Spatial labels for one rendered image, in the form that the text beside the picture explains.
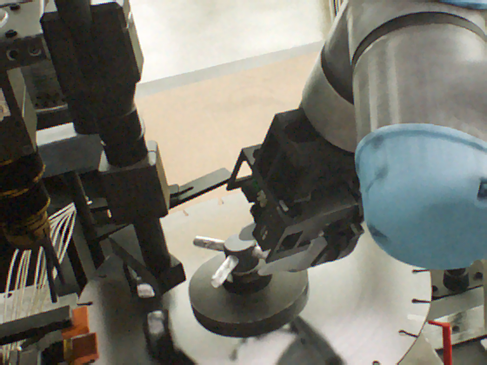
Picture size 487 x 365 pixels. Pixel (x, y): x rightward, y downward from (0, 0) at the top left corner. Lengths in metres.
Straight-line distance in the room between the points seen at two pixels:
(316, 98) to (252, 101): 1.02
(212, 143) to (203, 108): 0.15
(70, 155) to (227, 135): 0.59
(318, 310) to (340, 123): 0.25
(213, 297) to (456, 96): 0.40
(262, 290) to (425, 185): 0.38
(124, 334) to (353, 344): 0.20
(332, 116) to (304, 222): 0.09
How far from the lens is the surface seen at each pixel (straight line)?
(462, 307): 0.97
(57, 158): 0.85
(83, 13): 0.50
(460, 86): 0.36
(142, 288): 0.70
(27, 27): 0.55
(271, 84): 1.56
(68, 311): 0.70
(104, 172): 0.58
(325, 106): 0.48
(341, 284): 0.70
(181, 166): 1.33
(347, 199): 0.56
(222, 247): 0.69
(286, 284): 0.70
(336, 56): 0.46
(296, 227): 0.53
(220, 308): 0.69
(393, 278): 0.70
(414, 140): 0.34
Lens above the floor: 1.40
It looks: 31 degrees down
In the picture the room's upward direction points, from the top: 9 degrees counter-clockwise
